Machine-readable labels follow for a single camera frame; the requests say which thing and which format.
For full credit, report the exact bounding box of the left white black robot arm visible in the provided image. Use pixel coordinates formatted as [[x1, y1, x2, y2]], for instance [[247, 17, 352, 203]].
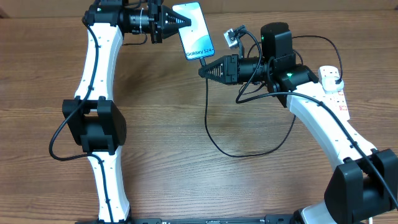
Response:
[[62, 1, 192, 223]]

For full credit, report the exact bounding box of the blue Galaxy S24+ smartphone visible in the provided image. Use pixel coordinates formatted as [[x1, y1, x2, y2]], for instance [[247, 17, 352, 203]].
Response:
[[172, 2, 215, 60]]

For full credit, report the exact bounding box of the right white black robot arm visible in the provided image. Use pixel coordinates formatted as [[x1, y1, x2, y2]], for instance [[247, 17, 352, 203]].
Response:
[[198, 22, 397, 223]]

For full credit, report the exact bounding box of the white power strip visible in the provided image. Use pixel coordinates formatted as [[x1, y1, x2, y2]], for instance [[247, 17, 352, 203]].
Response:
[[318, 65, 350, 121]]

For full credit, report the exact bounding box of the white charger plug adapter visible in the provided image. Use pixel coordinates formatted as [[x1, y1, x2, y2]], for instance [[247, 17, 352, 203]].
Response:
[[321, 77, 345, 94]]

